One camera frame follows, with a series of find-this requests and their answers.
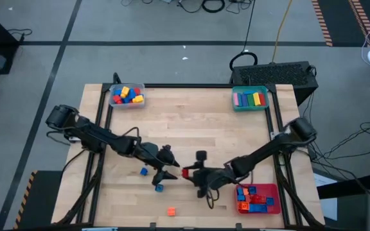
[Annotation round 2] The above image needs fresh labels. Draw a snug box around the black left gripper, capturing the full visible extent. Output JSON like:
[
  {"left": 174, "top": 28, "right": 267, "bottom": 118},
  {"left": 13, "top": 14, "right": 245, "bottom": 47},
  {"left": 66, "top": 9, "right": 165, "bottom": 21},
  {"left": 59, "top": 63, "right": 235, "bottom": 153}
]
[{"left": 155, "top": 144, "right": 181, "bottom": 187}]

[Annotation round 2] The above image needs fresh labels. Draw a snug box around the black coiled floor cable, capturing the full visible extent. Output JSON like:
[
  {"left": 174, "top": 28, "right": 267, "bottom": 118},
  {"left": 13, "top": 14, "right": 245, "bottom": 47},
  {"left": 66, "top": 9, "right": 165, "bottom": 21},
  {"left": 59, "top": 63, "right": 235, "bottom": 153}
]
[{"left": 229, "top": 51, "right": 259, "bottom": 73}]

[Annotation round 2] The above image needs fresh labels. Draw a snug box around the clear plastic bin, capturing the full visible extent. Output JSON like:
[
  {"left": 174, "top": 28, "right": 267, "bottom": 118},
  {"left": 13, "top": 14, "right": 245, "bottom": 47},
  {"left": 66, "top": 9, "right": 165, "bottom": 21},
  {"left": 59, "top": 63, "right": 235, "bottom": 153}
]
[{"left": 108, "top": 82, "right": 146, "bottom": 110}]

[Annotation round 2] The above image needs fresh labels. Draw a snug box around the black hanging cable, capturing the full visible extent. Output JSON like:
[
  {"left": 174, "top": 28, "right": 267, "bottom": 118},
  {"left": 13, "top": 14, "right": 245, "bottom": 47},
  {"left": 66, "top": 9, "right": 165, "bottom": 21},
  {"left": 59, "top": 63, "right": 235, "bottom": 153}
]
[{"left": 241, "top": 0, "right": 257, "bottom": 54}]

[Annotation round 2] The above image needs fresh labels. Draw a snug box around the yellow hanging cable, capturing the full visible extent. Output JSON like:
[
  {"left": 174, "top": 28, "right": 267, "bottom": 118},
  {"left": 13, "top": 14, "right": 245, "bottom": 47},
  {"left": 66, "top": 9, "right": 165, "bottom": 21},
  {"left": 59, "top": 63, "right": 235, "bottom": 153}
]
[{"left": 270, "top": 0, "right": 294, "bottom": 64}]

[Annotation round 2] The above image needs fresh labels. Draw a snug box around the black cable bundle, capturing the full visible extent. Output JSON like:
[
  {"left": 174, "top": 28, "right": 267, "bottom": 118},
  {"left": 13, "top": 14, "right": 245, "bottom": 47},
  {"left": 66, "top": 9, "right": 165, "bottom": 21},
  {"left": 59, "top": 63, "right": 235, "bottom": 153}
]
[{"left": 300, "top": 92, "right": 370, "bottom": 194}]

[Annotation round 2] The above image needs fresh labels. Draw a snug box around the white paper sheet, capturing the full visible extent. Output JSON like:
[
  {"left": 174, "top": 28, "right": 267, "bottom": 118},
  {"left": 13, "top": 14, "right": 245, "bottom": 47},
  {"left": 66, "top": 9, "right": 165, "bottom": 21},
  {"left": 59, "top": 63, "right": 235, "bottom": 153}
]
[{"left": 312, "top": 173, "right": 339, "bottom": 221}]

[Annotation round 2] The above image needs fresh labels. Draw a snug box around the black mat with hazard stripes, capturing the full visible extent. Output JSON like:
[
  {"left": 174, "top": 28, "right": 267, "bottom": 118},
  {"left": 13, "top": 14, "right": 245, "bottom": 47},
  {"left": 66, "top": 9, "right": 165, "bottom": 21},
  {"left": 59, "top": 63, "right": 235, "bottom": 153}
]
[
  {"left": 311, "top": 0, "right": 370, "bottom": 48},
  {"left": 12, "top": 169, "right": 64, "bottom": 231}
]

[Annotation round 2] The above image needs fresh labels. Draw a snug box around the black desk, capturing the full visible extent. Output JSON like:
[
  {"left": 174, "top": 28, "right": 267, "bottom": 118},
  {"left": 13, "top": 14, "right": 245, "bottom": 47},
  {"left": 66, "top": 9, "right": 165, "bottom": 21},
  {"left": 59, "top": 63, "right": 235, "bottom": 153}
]
[{"left": 315, "top": 172, "right": 370, "bottom": 231}]

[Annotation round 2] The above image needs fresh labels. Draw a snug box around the black computer case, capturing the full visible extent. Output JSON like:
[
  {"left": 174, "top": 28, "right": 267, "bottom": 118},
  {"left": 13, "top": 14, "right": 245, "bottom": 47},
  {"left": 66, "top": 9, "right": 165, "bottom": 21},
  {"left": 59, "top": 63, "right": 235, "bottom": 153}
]
[{"left": 229, "top": 60, "right": 319, "bottom": 105}]

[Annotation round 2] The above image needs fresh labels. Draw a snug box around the black camera cable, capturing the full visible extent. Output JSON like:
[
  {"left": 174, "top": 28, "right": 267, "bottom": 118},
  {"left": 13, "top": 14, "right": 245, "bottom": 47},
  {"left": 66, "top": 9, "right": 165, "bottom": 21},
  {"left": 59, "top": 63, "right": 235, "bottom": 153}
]
[
  {"left": 117, "top": 126, "right": 160, "bottom": 161},
  {"left": 205, "top": 188, "right": 220, "bottom": 210}
]

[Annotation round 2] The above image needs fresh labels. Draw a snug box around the teal plastic bin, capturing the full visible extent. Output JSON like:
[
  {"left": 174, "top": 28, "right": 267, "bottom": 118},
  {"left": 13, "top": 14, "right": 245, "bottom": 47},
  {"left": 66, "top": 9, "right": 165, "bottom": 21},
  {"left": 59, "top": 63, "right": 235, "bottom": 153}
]
[{"left": 231, "top": 85, "right": 270, "bottom": 113}]

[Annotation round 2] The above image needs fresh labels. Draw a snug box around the red plastic bin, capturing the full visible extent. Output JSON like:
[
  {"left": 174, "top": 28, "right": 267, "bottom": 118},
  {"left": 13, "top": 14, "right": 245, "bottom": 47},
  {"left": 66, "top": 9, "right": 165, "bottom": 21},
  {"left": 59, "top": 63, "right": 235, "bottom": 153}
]
[{"left": 235, "top": 183, "right": 283, "bottom": 216}]

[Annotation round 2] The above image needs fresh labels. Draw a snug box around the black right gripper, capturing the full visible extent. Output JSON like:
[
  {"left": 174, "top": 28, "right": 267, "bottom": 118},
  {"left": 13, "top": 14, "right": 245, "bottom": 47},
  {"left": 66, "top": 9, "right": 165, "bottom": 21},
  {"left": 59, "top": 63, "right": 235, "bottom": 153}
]
[{"left": 182, "top": 163, "right": 234, "bottom": 199}]

